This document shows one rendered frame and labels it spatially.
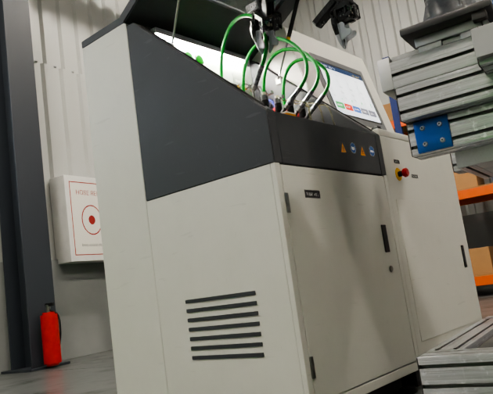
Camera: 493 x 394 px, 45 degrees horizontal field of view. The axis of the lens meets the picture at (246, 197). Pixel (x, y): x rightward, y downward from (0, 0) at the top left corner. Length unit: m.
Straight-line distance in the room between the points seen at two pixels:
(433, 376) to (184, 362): 0.86
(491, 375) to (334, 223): 0.72
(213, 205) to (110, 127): 0.61
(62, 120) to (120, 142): 4.67
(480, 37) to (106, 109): 1.40
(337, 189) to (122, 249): 0.81
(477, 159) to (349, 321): 0.63
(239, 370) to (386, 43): 7.72
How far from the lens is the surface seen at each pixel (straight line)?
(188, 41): 2.41
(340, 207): 1.97
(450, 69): 1.60
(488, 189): 7.08
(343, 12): 2.23
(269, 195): 1.73
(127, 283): 2.20
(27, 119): 6.01
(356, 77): 3.04
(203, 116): 1.93
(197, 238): 1.92
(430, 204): 2.62
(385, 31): 9.26
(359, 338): 1.95
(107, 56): 2.37
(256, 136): 1.77
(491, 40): 1.47
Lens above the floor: 0.44
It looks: 9 degrees up
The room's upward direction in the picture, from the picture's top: 8 degrees counter-clockwise
